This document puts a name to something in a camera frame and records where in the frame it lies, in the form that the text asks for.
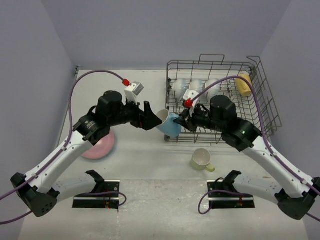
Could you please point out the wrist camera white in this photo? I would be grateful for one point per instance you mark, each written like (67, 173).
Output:
(189, 101)
(132, 90)

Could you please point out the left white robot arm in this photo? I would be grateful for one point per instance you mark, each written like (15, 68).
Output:
(40, 188)

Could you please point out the light green mug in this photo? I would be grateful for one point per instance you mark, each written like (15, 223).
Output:
(201, 160)

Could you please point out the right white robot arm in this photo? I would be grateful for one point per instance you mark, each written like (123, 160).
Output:
(293, 191)

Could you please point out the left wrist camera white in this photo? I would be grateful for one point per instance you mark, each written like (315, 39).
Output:
(132, 90)

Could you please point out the pink plate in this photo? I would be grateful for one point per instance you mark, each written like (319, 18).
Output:
(102, 148)

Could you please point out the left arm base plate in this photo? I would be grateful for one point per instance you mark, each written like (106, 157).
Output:
(106, 201)

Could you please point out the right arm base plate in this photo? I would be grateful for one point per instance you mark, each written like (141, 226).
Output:
(223, 200)

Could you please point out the blue mug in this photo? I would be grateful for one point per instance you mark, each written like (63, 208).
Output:
(168, 126)

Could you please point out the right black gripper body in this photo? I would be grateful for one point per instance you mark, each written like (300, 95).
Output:
(202, 118)

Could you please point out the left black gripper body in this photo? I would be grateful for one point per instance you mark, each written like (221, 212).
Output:
(131, 114)

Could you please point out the grey wire dish rack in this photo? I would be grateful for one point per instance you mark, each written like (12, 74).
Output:
(260, 108)

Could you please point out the yellow mug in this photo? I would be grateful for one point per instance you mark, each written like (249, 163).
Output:
(242, 86)

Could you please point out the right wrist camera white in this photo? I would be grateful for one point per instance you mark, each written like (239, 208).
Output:
(189, 101)

